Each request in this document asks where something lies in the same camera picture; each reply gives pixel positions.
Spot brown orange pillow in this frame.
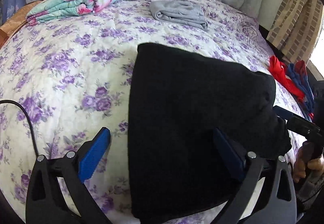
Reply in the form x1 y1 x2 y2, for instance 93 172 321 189
0 0 42 47

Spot black cable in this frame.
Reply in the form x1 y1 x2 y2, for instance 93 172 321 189
0 99 40 156

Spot black pants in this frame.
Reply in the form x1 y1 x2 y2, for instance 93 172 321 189
128 43 292 223

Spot folded turquoise floral quilt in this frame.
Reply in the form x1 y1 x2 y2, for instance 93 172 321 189
26 0 118 26

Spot purple floral bedspread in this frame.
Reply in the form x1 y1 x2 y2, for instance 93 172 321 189
0 0 312 224

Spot right hand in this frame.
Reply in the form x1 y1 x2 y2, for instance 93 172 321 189
292 141 323 183

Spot beige checked curtain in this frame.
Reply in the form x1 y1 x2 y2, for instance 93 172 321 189
267 0 323 63

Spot red and blue clothes pile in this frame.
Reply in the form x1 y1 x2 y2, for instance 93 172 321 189
269 56 315 120

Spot folded grey garment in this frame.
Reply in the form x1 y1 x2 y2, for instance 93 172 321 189
149 0 208 31

